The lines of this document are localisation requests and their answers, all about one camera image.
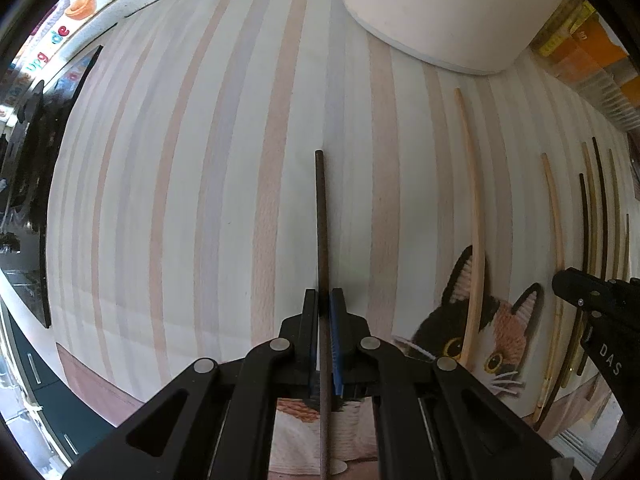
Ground small yellow box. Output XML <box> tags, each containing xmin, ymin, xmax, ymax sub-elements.
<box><xmin>536</xmin><ymin>0</ymin><xmax>597</xmax><ymax>57</ymax></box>

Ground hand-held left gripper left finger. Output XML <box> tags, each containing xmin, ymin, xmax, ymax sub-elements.
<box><xmin>62</xmin><ymin>287</ymin><xmax>321</xmax><ymax>480</ymax></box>

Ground orange seasoning packet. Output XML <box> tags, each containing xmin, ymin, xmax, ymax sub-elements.
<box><xmin>555</xmin><ymin>15</ymin><xmax>628</xmax><ymax>86</ymax></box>

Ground black glass cooktop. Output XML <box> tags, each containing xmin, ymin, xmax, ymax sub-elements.
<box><xmin>0</xmin><ymin>45</ymin><xmax>104</xmax><ymax>329</ymax></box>

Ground striped cat print mat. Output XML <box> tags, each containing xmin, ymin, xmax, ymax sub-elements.
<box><xmin>39</xmin><ymin>0</ymin><xmax>632</xmax><ymax>480</ymax></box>

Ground colourful letter wall stickers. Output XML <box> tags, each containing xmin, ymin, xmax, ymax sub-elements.
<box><xmin>0</xmin><ymin>2</ymin><xmax>77</xmax><ymax>117</ymax></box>

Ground clear plastic organizer tray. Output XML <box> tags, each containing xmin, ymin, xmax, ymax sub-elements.
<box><xmin>530</xmin><ymin>0</ymin><xmax>640</xmax><ymax>135</ymax></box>

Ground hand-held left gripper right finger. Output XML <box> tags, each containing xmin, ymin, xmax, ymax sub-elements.
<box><xmin>327</xmin><ymin>287</ymin><xmax>583</xmax><ymax>480</ymax></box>

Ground cream round chopstick holder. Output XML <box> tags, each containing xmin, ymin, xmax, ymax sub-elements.
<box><xmin>341</xmin><ymin>0</ymin><xmax>574</xmax><ymax>77</ymax></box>

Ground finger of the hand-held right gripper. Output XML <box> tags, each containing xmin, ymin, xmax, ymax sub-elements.
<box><xmin>551</xmin><ymin>268</ymin><xmax>640</xmax><ymax>320</ymax></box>

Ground teal base cabinet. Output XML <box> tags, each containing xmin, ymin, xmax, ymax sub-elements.
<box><xmin>2</xmin><ymin>317</ymin><xmax>117</xmax><ymax>467</ymax></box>

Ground dark wooden chopstick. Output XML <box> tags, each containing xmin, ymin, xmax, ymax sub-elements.
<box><xmin>314</xmin><ymin>149</ymin><xmax>332</xmax><ymax>480</ymax></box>
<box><xmin>592</xmin><ymin>137</ymin><xmax>609</xmax><ymax>279</ymax></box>
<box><xmin>542</xmin><ymin>173</ymin><xmax>591</xmax><ymax>426</ymax></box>

